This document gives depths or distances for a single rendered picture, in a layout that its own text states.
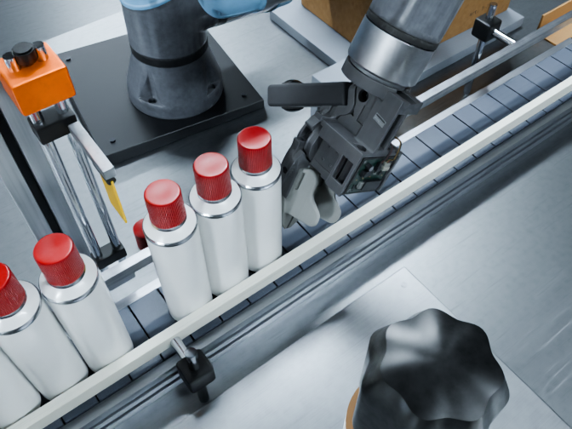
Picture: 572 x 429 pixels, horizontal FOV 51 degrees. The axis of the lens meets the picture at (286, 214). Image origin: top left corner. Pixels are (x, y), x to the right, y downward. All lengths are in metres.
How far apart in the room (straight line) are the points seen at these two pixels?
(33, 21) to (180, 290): 0.76
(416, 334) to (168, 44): 0.63
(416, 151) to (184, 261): 0.41
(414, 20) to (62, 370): 0.46
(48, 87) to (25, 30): 0.74
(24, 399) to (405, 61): 0.48
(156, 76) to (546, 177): 0.59
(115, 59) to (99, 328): 0.59
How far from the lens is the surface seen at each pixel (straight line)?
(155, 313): 0.70
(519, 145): 0.94
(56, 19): 1.25
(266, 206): 0.61
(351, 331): 0.68
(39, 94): 0.50
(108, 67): 1.06
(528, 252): 0.85
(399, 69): 0.57
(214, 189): 0.55
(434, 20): 0.57
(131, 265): 0.64
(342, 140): 0.59
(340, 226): 0.71
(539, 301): 0.82
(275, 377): 0.65
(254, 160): 0.57
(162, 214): 0.53
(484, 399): 0.35
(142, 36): 0.88
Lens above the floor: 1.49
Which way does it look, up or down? 52 degrees down
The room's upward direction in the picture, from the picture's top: straight up
